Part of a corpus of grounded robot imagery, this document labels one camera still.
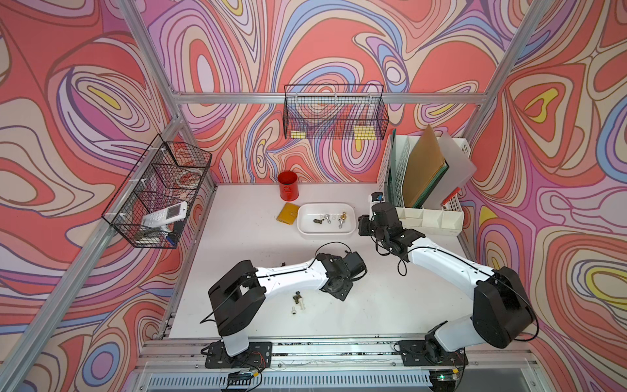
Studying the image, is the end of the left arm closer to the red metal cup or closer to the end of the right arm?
the end of the right arm

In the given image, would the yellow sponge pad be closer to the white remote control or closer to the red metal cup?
the red metal cup

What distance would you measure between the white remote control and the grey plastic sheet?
2.90 feet

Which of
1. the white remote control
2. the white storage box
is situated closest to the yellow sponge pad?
the white storage box

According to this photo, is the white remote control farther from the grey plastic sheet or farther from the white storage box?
the grey plastic sheet

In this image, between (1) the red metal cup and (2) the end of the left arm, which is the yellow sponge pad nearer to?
(1) the red metal cup

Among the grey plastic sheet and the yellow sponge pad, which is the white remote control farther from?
the grey plastic sheet

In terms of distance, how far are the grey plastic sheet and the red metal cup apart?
1.90 feet

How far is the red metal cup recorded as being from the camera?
3.61ft

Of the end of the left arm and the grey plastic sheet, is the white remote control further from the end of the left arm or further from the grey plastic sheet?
the grey plastic sheet

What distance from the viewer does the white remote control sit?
0.69 metres

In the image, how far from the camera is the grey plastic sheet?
34.2 inches

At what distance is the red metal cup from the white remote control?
47cm

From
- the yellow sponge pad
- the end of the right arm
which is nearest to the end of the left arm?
the end of the right arm
